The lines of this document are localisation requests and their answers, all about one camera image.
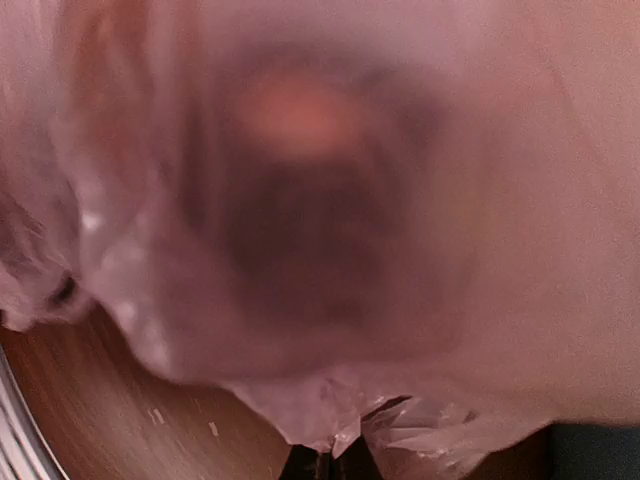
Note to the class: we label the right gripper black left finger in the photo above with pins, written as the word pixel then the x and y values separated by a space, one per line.
pixel 304 463

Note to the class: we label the aluminium front rail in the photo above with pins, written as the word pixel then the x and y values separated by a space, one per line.
pixel 25 454

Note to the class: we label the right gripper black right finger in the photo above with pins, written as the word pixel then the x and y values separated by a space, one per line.
pixel 356 463

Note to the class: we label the pink plastic trash bag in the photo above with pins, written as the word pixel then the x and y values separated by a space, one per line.
pixel 414 219

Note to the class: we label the blue plastic trash bin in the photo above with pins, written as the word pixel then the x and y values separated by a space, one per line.
pixel 585 452

